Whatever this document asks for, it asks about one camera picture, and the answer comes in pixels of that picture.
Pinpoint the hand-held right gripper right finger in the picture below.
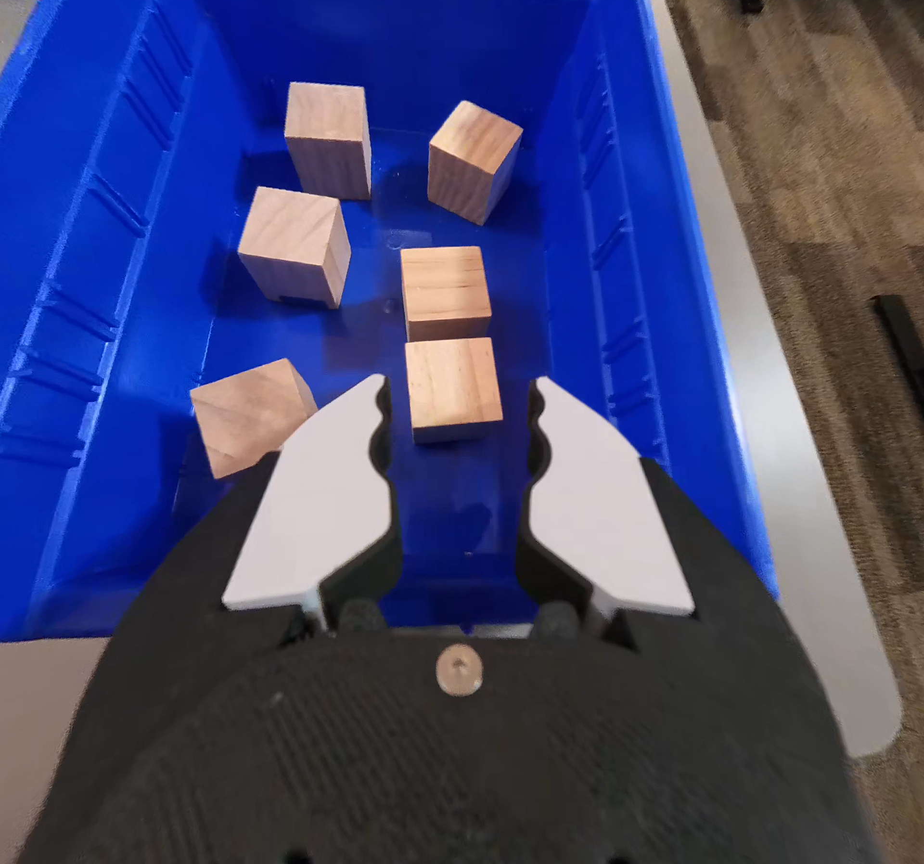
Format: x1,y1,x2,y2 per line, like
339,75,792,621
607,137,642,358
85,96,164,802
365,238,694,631
514,376,697,630

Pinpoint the blue plastic bin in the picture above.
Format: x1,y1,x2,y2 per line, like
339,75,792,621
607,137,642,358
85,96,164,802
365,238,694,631
0,0,779,643

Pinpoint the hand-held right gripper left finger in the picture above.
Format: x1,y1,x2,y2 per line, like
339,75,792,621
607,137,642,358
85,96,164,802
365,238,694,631
221,373,404,623

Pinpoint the grey desk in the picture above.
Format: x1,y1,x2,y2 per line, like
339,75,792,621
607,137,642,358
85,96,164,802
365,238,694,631
0,0,903,864

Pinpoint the wooden cube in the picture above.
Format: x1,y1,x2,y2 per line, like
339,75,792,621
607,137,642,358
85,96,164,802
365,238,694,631
405,337,504,445
427,100,524,226
400,246,493,343
237,186,352,309
283,81,372,201
190,358,319,479

